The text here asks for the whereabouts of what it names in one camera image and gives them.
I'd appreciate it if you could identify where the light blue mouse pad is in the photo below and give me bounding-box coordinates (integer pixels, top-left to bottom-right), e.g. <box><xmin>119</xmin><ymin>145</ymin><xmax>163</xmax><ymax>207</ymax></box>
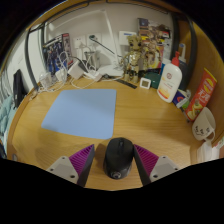
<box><xmin>40</xmin><ymin>88</ymin><xmax>118</xmax><ymax>141</ymax></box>

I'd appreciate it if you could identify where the wooden overhead shelf unit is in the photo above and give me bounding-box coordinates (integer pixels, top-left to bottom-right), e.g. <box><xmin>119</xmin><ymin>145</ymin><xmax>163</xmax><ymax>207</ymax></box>
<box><xmin>31</xmin><ymin>0</ymin><xmax>178</xmax><ymax>27</ymax></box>

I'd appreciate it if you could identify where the clear plastic cup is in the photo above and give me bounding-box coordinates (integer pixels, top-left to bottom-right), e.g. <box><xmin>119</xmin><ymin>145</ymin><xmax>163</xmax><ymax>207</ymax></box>
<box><xmin>38</xmin><ymin>71</ymin><xmax>54</xmax><ymax>89</ymax></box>

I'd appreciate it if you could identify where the white wall-mounted box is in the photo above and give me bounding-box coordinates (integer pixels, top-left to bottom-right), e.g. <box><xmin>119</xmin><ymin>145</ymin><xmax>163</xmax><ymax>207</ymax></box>
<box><xmin>118</xmin><ymin>30</ymin><xmax>138</xmax><ymax>47</ymax></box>

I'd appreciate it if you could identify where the blue robot model kit box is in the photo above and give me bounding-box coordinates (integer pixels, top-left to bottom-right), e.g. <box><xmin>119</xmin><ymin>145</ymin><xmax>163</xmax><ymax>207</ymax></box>
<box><xmin>42</xmin><ymin>32</ymin><xmax>74</xmax><ymax>76</ymax></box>

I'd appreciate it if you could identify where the white wall socket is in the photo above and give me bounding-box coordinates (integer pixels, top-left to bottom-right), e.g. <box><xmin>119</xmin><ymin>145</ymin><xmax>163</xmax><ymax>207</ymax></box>
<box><xmin>72</xmin><ymin>34</ymin><xmax>88</xmax><ymax>50</ymax></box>
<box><xmin>87</xmin><ymin>32</ymin><xmax>103</xmax><ymax>48</ymax></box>

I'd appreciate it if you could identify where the white desk lamp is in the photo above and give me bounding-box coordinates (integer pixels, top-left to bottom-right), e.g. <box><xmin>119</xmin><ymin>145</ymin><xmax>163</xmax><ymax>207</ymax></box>
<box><xmin>46</xmin><ymin>8</ymin><xmax>125</xmax><ymax>78</ymax></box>

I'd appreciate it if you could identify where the dark green round container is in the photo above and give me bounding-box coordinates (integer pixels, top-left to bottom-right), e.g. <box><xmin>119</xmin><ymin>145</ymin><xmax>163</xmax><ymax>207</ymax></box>
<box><xmin>146</xmin><ymin>71</ymin><xmax>164</xmax><ymax>90</ymax></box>

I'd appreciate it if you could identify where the small white cube clock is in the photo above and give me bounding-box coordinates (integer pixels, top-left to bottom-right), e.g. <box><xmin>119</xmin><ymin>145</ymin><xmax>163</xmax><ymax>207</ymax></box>
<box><xmin>139</xmin><ymin>77</ymin><xmax>153</xmax><ymax>90</ymax></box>

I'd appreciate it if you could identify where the brown tree creature figurine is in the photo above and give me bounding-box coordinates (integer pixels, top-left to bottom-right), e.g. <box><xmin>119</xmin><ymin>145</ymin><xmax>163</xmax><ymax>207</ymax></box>
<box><xmin>120</xmin><ymin>34</ymin><xmax>145</xmax><ymax>84</ymax></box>

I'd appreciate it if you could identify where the dark green plug cable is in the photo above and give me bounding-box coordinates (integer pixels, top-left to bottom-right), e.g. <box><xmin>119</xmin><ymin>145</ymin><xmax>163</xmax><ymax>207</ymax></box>
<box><xmin>88</xmin><ymin>34</ymin><xmax>123</xmax><ymax>58</ymax></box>

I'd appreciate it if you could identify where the white tissue pack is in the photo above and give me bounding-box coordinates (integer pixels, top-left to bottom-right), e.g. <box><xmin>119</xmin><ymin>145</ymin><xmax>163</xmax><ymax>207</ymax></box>
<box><xmin>196</xmin><ymin>139</ymin><xmax>224</xmax><ymax>164</ymax></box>

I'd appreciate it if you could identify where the small blue red box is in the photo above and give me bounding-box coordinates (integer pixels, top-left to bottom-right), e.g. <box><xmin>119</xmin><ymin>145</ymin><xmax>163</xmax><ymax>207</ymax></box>
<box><xmin>172</xmin><ymin>89</ymin><xmax>191</xmax><ymax>110</ymax></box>

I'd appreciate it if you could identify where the white mug with face print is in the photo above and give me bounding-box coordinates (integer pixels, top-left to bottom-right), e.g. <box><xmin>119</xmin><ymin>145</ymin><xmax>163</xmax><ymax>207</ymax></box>
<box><xmin>191</xmin><ymin>106</ymin><xmax>217</xmax><ymax>142</ymax></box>

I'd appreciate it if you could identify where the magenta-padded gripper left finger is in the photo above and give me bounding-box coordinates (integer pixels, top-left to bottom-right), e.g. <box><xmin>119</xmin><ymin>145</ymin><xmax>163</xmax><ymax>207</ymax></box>
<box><xmin>45</xmin><ymin>143</ymin><xmax>96</xmax><ymax>188</ymax></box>

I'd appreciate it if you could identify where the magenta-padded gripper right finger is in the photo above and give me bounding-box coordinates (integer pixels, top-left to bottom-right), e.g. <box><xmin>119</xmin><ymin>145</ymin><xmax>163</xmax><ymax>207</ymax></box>
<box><xmin>132</xmin><ymin>143</ymin><xmax>181</xmax><ymax>186</ymax></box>

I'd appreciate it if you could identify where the small white charger block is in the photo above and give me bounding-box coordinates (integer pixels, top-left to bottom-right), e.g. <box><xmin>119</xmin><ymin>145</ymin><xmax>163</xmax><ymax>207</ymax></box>
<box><xmin>54</xmin><ymin>68</ymin><xmax>69</xmax><ymax>84</ymax></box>

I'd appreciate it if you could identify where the red yellow snack tube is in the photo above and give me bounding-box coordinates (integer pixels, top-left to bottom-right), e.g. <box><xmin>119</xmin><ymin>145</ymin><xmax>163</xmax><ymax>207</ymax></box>
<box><xmin>184</xmin><ymin>67</ymin><xmax>218</xmax><ymax>122</ymax></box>

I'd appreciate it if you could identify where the white red-pump lotion bottle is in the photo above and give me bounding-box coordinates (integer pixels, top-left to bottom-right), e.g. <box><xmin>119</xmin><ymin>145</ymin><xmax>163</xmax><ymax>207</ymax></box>
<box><xmin>156</xmin><ymin>50</ymin><xmax>184</xmax><ymax>104</ymax></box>

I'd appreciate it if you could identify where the white power strip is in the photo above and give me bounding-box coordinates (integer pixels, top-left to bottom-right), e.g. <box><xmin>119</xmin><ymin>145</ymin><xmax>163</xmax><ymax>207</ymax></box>
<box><xmin>83</xmin><ymin>70</ymin><xmax>104</xmax><ymax>82</ymax></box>

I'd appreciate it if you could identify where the large white charger block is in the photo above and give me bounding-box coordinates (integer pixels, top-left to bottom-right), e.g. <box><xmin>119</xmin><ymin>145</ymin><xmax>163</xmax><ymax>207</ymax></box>
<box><xmin>67</xmin><ymin>59</ymin><xmax>84</xmax><ymax>80</ymax></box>

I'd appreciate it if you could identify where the white charging cable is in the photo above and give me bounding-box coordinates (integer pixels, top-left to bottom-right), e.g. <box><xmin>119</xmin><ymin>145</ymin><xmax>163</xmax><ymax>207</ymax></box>
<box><xmin>31</xmin><ymin>49</ymin><xmax>124</xmax><ymax>93</ymax></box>

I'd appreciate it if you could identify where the black ruler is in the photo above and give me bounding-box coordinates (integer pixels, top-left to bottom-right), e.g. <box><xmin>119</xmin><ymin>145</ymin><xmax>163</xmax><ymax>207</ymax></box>
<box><xmin>115</xmin><ymin>78</ymin><xmax>138</xmax><ymax>90</ymax></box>

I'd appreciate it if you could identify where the black computer mouse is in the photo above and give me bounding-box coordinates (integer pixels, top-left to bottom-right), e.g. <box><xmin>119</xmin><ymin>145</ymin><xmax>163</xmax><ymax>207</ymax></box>
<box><xmin>102</xmin><ymin>137</ymin><xmax>135</xmax><ymax>180</ymax></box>

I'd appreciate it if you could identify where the black bag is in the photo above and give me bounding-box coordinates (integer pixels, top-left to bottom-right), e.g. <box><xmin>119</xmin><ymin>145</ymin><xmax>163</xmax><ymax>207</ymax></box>
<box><xmin>12</xmin><ymin>68</ymin><xmax>28</xmax><ymax>108</ymax></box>

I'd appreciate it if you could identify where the stainless steel cup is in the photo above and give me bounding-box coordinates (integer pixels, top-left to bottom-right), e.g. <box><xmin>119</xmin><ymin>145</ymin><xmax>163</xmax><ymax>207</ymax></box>
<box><xmin>83</xmin><ymin>49</ymin><xmax>101</xmax><ymax>70</ymax></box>

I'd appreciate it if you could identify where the colourful figure box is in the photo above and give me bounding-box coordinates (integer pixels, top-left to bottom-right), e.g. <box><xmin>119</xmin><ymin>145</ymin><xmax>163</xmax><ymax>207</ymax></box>
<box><xmin>137</xmin><ymin>17</ymin><xmax>173</xmax><ymax>70</ymax></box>

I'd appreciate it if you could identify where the teal cloth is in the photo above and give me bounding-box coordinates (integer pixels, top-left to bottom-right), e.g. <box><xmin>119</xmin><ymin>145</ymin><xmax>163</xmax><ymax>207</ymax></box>
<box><xmin>0</xmin><ymin>96</ymin><xmax>18</xmax><ymax>154</ymax></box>

